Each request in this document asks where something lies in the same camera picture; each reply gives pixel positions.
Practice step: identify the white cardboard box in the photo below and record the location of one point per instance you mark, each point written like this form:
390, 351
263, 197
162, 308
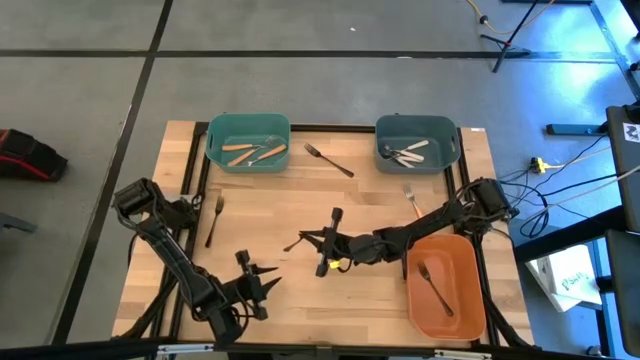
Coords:
565, 280

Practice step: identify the grey metal foot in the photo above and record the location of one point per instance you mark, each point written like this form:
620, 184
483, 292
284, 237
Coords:
15, 222

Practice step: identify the black desk panel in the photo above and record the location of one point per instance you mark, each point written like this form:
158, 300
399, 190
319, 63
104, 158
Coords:
625, 175
627, 300

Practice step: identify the yellow plug connector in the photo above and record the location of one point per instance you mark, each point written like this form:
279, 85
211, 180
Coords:
538, 164

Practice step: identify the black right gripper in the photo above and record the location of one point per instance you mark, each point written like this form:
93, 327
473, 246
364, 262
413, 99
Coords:
345, 248

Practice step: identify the dark desk beam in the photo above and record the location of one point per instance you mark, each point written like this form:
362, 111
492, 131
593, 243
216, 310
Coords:
565, 235

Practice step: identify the red and black bag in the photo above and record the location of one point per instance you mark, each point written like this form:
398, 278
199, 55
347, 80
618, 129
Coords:
25, 155

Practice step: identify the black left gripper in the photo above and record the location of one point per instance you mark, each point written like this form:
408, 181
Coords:
247, 290

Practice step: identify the blue-grey plastic bin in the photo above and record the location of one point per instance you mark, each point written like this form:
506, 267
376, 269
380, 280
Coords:
440, 130

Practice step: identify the white printed sticker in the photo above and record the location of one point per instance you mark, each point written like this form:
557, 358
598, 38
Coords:
632, 132

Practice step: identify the blue metal rail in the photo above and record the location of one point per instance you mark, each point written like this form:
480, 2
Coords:
607, 31

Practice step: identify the black floor bar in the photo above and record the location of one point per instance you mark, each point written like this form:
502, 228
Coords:
575, 130

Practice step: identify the black camera mount rail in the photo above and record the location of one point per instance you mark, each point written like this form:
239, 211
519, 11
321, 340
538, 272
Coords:
75, 350

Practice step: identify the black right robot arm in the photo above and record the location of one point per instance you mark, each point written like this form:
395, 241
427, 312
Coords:
430, 225

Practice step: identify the black tripod stand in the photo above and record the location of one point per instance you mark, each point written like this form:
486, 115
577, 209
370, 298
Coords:
510, 47

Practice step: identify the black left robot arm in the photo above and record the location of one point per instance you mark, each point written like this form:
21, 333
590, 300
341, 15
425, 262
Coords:
170, 255

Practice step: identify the teal plastic bin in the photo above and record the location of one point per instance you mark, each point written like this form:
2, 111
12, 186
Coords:
250, 127

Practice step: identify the orange plastic bin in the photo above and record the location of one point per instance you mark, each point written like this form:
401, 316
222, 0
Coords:
465, 280

